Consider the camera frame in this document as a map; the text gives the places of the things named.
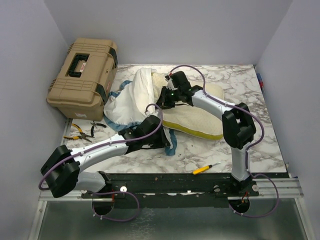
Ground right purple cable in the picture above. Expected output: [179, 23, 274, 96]
[165, 64, 280, 219]

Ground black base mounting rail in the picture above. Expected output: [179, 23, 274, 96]
[49, 171, 261, 210]

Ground tan plastic toolbox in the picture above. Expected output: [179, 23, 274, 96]
[46, 37, 118, 121]

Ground black handled small pliers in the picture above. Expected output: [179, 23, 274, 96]
[90, 121, 107, 137]

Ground blue red marker pen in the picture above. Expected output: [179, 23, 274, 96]
[256, 73, 264, 93]

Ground aluminium extrusion frame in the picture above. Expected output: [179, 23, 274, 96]
[27, 119, 316, 240]

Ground yellow handled pliers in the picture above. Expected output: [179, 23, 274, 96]
[63, 123, 93, 143]

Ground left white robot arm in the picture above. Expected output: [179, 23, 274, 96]
[40, 115, 171, 198]

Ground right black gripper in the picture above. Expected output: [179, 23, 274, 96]
[154, 85, 182, 110]

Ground white blue-trimmed pillowcase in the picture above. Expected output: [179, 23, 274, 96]
[103, 67, 179, 157]

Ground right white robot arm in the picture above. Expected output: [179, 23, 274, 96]
[157, 71, 257, 196]

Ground cream yellow-edged pillow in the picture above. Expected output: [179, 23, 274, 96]
[151, 72, 224, 141]

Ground yellow handled screwdriver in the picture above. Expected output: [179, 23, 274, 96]
[192, 162, 221, 175]

